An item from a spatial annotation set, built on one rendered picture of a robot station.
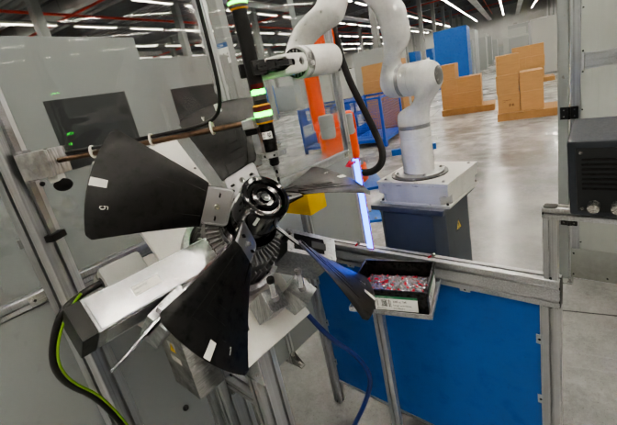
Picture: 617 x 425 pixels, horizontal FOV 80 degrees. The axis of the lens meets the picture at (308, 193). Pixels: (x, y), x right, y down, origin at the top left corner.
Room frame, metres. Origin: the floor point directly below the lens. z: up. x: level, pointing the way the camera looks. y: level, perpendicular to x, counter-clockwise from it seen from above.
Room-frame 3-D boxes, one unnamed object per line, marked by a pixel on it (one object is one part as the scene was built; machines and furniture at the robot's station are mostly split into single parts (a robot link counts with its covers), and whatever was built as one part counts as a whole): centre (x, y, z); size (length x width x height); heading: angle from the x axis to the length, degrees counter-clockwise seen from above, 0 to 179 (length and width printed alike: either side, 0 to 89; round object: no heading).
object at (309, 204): (1.37, 0.03, 1.02); 0.16 x 0.10 x 0.11; 46
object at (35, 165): (1.01, 0.69, 1.39); 0.10 x 0.07 x 0.09; 81
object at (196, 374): (0.98, 0.46, 0.73); 0.15 x 0.09 x 0.22; 46
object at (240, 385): (0.97, 0.32, 0.56); 0.19 x 0.04 x 0.04; 46
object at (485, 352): (1.10, -0.25, 0.45); 0.82 x 0.02 x 0.66; 46
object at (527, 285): (1.10, -0.25, 0.82); 0.90 x 0.04 x 0.08; 46
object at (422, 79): (1.38, -0.48, 1.33); 0.19 x 0.12 x 0.24; 42
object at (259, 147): (0.91, 0.08, 1.34); 0.09 x 0.07 x 0.10; 81
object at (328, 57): (1.10, -0.10, 1.50); 0.13 x 0.09 x 0.08; 136
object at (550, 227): (0.80, -0.56, 0.96); 0.03 x 0.03 x 0.20; 46
